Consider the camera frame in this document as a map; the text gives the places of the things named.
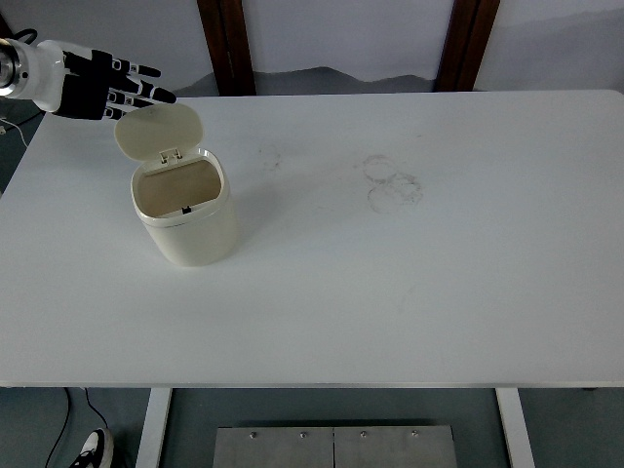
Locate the black floor cable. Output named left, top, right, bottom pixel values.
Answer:
left=80, top=388, right=109, bottom=433
left=46, top=388, right=73, bottom=468

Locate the person's foot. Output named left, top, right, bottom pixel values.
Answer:
left=67, top=427, right=116, bottom=468

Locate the white floor cable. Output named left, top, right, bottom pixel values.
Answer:
left=0, top=116, right=28, bottom=147

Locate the grey metal plate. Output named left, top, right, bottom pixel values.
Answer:
left=212, top=424, right=458, bottom=468

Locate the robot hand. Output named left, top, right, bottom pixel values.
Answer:
left=21, top=39, right=177, bottom=122

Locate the white table leg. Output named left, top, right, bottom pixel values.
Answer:
left=495, top=388, right=536, bottom=468
left=134, top=388, right=173, bottom=468

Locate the cream lidded trash bin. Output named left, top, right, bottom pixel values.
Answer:
left=114, top=100, right=240, bottom=268

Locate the dark wooden screen post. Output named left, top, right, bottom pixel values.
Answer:
left=435, top=0, right=502, bottom=93
left=196, top=0, right=257, bottom=98

